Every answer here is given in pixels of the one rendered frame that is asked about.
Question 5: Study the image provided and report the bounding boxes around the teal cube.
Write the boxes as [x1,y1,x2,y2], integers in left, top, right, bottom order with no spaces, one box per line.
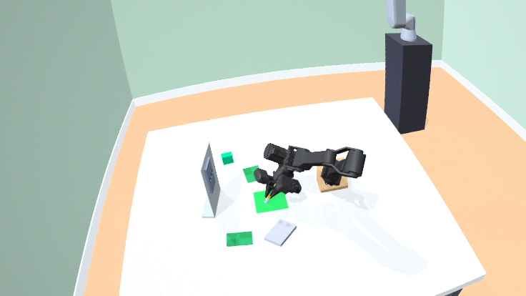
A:
[221,152,234,165]

